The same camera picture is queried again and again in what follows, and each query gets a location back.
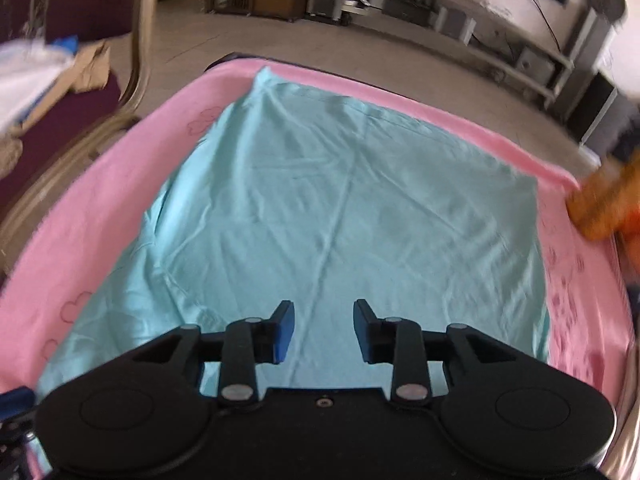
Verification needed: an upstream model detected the grey standing appliance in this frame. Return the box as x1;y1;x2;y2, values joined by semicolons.
552;0;628;126

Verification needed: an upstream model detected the pink printed blanket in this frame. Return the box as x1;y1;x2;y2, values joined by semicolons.
0;57;636;480

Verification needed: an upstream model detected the maroon banquet chair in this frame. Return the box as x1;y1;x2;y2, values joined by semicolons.
0;0;166;271

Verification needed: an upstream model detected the teal t-shirt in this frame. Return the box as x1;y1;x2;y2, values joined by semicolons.
35;67;551;401

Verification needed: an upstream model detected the grey speaker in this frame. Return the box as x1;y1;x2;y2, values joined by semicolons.
515;47;557;83
435;7;476;45

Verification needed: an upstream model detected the long grey TV stand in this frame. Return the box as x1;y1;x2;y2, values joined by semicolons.
305;0;576;111

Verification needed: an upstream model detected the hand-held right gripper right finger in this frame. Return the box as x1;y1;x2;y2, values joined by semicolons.
352;299;521;406

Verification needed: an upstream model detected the yellow brown plush toy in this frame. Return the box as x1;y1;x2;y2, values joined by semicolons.
565;157;640;243

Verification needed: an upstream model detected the beige ruched cloth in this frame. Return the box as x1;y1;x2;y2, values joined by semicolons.
0;40;113;178

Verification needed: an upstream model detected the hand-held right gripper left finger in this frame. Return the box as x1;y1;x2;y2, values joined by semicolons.
132;300;297;408

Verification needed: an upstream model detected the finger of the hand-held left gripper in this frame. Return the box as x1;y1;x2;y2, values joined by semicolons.
0;386;38;441

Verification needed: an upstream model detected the black media box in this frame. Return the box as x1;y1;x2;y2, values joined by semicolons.
382;0;433;26

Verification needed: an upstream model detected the white garment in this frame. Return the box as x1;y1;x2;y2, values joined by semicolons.
0;40;76;133

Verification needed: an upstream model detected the black floor speaker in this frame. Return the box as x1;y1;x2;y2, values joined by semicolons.
567;72;631;148

